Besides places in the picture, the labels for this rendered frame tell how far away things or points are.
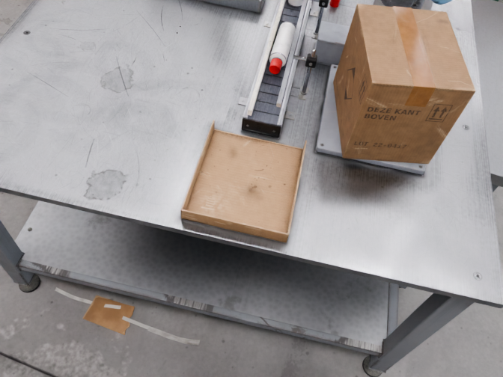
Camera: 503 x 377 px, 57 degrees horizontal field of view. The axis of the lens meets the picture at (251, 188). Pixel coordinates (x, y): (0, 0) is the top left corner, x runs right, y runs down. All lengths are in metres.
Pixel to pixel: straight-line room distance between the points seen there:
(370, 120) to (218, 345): 1.08
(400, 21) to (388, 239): 0.55
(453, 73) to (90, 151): 0.91
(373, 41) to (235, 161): 0.45
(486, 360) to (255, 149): 1.33
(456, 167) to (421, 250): 0.31
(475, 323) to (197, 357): 1.14
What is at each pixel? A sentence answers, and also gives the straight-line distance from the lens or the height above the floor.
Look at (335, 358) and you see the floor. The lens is 1.93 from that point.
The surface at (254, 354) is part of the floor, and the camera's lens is 1.88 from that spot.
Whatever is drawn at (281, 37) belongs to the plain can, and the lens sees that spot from 1.47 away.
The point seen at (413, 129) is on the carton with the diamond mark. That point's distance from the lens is 1.23.
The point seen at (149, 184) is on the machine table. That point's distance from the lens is 1.20.
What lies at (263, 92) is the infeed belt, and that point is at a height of 0.88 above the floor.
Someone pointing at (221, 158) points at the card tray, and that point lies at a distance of 1.24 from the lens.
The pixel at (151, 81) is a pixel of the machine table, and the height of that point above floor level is 0.83.
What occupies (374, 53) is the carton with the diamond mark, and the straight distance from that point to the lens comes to 1.17.
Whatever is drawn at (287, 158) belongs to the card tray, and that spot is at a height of 0.83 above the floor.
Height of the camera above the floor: 1.81
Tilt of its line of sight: 55 degrees down
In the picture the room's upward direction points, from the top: 9 degrees clockwise
